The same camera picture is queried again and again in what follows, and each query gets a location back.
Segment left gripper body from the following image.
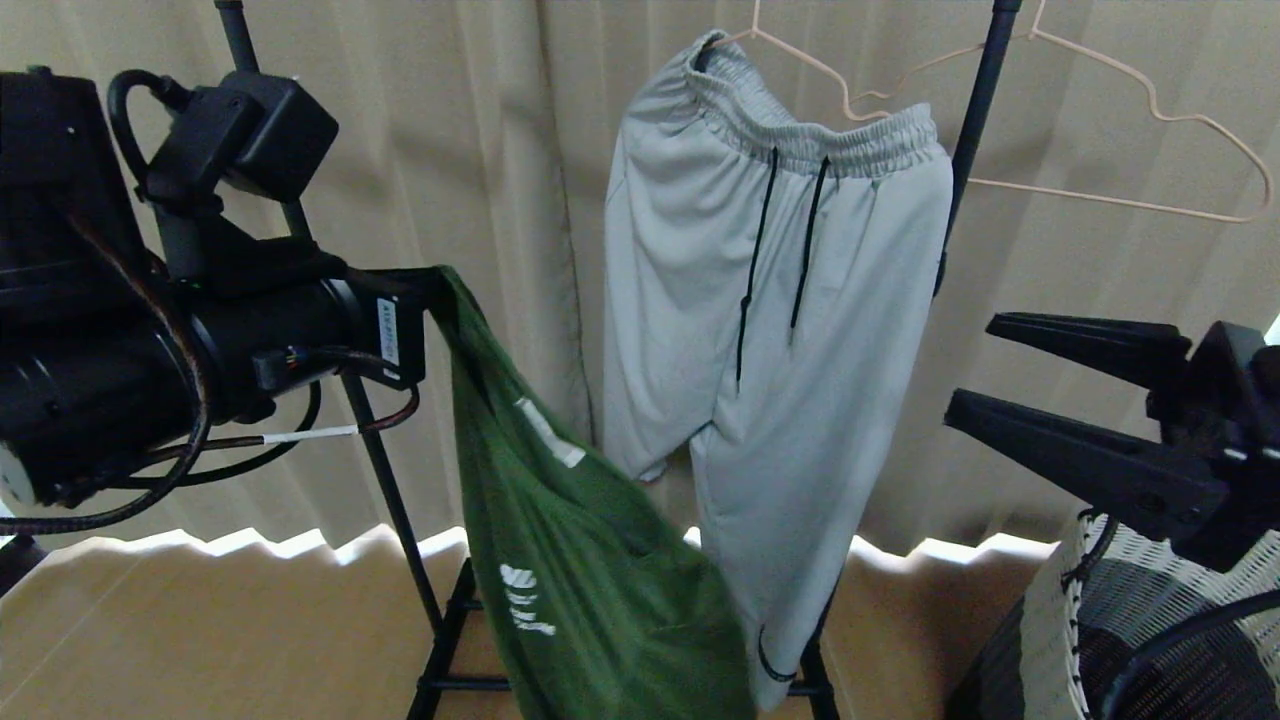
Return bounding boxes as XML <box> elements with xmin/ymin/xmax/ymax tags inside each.
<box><xmin>193</xmin><ymin>267</ymin><xmax>429</xmax><ymax>422</ymax></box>

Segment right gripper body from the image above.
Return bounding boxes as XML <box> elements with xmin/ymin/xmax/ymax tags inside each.
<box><xmin>1145</xmin><ymin>320</ymin><xmax>1280</xmax><ymax>573</ymax></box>

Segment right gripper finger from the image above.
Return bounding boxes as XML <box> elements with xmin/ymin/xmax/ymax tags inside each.
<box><xmin>944</xmin><ymin>388</ymin><xmax>1232</xmax><ymax>542</ymax></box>
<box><xmin>985</xmin><ymin>312</ymin><xmax>1197</xmax><ymax>392</ymax></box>

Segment pale grey shorts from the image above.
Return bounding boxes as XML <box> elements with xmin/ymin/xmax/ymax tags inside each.
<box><xmin>602</xmin><ymin>30</ymin><xmax>954</xmax><ymax>713</ymax></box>

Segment green shirt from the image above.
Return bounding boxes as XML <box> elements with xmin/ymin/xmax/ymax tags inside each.
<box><xmin>428</xmin><ymin>265</ymin><xmax>758</xmax><ymax>720</ymax></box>

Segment pink clothes hanger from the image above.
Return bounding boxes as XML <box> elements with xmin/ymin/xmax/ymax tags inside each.
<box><xmin>700</xmin><ymin>0</ymin><xmax>891</xmax><ymax>123</ymax></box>
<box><xmin>850</xmin><ymin>0</ymin><xmax>1273</xmax><ymax>223</ymax></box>

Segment white laundry basket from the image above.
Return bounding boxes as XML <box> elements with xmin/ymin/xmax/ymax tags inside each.
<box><xmin>945</xmin><ymin>505</ymin><xmax>1280</xmax><ymax>720</ymax></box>

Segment black clothes rack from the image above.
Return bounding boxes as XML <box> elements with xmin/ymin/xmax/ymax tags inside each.
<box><xmin>213</xmin><ymin>0</ymin><xmax>1023</xmax><ymax>720</ymax></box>

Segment beige curtain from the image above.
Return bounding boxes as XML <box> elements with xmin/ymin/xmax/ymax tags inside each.
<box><xmin>0</xmin><ymin>0</ymin><xmax>1280</xmax><ymax>561</ymax></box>

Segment black cable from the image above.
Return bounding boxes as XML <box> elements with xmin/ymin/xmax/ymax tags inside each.
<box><xmin>105</xmin><ymin>68</ymin><xmax>193</xmax><ymax>193</ymax></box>
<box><xmin>120</xmin><ymin>380</ymin><xmax>324</xmax><ymax>491</ymax></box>
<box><xmin>0</xmin><ymin>210</ymin><xmax>213</xmax><ymax>537</ymax></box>

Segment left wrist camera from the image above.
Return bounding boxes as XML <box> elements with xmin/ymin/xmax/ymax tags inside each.
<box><xmin>140</xmin><ymin>68</ymin><xmax>346</xmax><ymax>296</ymax></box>

